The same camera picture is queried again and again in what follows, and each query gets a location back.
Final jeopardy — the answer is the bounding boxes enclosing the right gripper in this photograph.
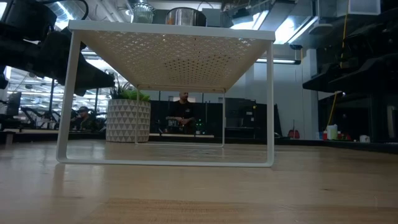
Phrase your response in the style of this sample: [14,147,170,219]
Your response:
[303,18,398,94]

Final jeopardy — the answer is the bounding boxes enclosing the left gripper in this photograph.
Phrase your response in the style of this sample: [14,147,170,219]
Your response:
[30,24,116,96]

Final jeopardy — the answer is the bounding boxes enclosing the tin can orange label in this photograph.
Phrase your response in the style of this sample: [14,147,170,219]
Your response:
[165,6,208,27]

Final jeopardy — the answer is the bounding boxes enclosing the person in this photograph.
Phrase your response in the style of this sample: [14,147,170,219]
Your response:
[73,106,95,131]
[166,91,197,134]

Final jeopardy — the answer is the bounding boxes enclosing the succulent in triangle-pattern pot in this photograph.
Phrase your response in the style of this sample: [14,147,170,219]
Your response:
[105,79,152,143]

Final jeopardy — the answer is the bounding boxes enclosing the white plastic jug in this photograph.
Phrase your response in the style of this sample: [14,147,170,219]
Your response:
[326,124,339,141]

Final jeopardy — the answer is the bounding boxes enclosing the long ceiling light fixture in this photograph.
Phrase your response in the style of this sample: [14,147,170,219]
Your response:
[256,57,302,65]

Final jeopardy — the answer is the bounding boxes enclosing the white ventilation unit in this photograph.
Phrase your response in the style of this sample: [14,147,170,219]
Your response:
[317,0,382,18]

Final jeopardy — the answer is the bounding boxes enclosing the white perforated metal shelf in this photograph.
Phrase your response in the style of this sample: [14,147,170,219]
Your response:
[55,20,277,168]

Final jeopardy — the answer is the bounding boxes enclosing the black computer monitor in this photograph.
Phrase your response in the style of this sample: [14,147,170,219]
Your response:
[6,91,22,118]

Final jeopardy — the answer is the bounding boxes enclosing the black office cabinets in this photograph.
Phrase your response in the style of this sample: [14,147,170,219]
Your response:
[150,98,280,139]

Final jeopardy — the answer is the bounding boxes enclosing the yellow extension cable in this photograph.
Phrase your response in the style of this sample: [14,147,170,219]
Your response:
[326,0,351,125]

